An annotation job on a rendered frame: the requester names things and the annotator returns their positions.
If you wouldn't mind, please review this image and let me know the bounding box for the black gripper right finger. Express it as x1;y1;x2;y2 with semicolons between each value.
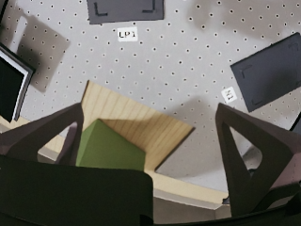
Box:
214;103;301;217

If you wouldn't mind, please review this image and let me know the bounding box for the white multi-well plate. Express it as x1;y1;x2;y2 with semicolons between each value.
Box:
0;51;28;119

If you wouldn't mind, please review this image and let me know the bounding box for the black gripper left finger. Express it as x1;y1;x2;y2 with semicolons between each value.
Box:
0;103;85;166

